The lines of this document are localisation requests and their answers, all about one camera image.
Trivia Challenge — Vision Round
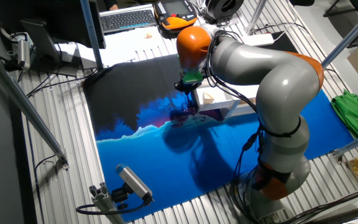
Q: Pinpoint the short aluminium profile mount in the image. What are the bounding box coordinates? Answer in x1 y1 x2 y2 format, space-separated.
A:
88 182 126 224

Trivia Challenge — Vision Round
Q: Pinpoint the black computer keyboard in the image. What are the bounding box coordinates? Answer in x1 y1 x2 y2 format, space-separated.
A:
99 4 157 35

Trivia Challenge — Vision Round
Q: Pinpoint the short grey frame bar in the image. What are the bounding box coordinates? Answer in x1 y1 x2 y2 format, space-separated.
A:
332 128 358 158

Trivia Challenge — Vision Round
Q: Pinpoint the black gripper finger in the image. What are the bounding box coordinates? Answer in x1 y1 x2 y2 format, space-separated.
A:
190 91 200 113
183 91 192 110

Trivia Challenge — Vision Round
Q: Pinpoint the white power strip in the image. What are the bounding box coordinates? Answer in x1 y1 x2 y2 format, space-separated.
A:
240 32 275 48

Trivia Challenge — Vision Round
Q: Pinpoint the black round spool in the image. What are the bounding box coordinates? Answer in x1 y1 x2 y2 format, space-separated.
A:
204 0 246 25

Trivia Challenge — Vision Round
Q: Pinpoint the grey diagonal frame bar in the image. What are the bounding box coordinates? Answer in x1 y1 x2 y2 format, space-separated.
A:
321 1 358 68

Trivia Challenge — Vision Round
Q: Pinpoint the white paper sheet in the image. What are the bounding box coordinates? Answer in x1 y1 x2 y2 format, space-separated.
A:
99 26 180 67

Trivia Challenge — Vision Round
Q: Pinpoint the orange black teach pendant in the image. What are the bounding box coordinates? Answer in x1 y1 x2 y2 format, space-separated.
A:
153 0 199 33

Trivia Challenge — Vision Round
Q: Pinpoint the person's dark sleeved forearm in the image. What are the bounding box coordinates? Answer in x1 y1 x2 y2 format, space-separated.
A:
103 0 121 11

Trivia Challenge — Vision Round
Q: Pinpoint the green camera mount plate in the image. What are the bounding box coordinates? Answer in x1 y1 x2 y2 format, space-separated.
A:
181 70 204 85

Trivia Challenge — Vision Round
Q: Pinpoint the white drawer with black handle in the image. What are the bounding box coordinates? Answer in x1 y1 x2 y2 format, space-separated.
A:
193 85 241 115

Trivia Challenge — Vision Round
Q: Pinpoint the printed landscape cloth mat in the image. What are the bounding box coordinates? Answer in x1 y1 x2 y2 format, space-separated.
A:
82 30 356 223

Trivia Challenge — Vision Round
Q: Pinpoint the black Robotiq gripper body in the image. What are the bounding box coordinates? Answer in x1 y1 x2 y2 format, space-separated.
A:
173 79 203 95

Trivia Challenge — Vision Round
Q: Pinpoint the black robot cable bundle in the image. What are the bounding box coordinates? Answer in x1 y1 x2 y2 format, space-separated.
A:
205 29 279 224

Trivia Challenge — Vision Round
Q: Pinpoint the dark metal beam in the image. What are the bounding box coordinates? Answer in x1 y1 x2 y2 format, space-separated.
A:
305 203 358 224

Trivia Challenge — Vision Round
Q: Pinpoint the blue grey upright pole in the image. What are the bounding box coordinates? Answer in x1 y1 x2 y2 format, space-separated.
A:
79 0 105 71

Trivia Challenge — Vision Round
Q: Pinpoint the silver camera on clamp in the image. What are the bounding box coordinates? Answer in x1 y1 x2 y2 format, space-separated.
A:
10 32 33 71

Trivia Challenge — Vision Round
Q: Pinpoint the long aluminium frame bar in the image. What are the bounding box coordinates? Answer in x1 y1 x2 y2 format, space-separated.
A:
0 44 70 170

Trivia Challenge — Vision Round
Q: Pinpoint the green cloth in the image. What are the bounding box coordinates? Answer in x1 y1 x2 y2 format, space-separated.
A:
331 89 358 152

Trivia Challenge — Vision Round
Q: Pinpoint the thin black cable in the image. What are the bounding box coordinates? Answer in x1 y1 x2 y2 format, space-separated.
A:
33 153 58 224
25 67 99 98

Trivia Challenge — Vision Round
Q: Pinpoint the black office chair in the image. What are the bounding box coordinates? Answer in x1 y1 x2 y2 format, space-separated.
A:
321 0 358 19

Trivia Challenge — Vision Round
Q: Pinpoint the black computer monitor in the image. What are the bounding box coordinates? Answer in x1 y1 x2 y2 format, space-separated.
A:
0 0 107 78

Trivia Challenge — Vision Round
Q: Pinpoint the black camera cable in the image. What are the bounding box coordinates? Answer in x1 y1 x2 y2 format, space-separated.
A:
75 195 151 217

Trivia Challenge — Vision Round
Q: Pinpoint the silver camera with blue end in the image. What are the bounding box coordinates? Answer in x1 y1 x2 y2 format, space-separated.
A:
114 163 155 202

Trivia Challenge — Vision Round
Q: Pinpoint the silver metal post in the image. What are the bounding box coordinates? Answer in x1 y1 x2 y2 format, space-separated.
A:
244 0 269 34

